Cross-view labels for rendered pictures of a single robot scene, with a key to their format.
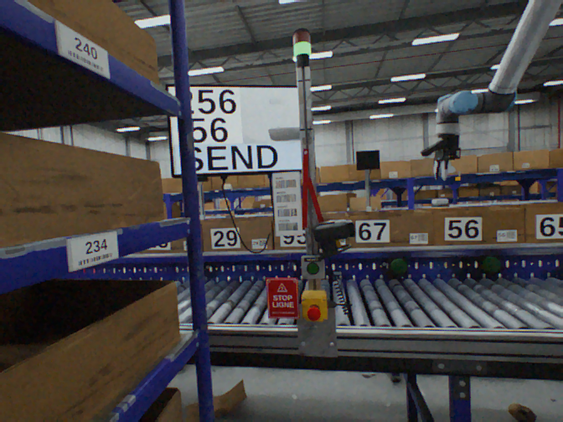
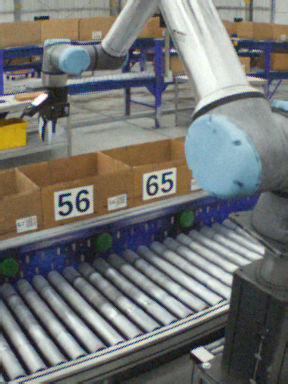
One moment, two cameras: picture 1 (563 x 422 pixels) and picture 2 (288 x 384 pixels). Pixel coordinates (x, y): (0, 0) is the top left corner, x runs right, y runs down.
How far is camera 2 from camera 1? 46 cm
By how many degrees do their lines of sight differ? 46
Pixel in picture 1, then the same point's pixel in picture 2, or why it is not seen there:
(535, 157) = not seen: hidden behind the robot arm
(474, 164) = (75, 30)
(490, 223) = (101, 190)
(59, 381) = not seen: outside the picture
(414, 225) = (20, 208)
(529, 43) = (140, 19)
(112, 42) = not seen: outside the picture
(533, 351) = (145, 354)
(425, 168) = (17, 35)
